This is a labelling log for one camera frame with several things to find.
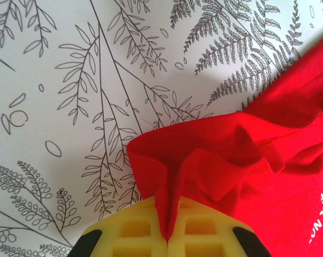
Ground red t-shirt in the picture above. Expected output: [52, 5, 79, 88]
[126, 33, 323, 257]

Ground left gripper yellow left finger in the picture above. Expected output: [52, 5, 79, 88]
[67, 196, 169, 257]

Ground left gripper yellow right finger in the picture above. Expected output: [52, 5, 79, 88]
[168, 196, 272, 257]

